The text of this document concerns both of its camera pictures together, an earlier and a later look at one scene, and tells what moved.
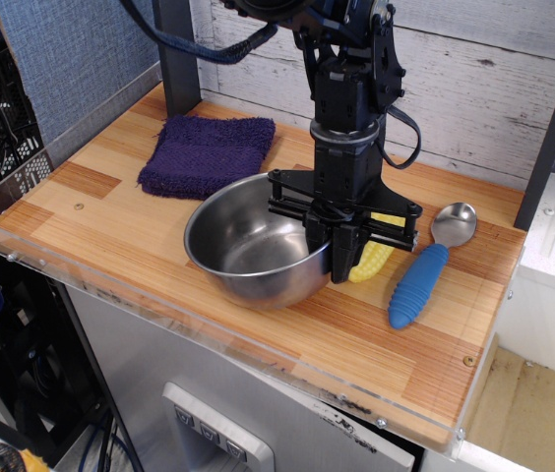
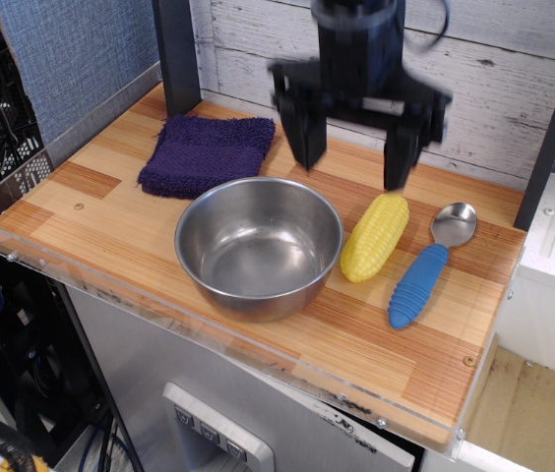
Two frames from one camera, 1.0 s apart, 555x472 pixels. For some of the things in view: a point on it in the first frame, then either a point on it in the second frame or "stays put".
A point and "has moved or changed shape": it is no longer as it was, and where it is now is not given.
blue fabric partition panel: [79, 62] stays put
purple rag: [195, 156] stays put
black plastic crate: [14, 142] stays put
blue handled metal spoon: [451, 224] stays put
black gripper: [347, 181] to [358, 74]
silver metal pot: [259, 259] has moved or changed shape
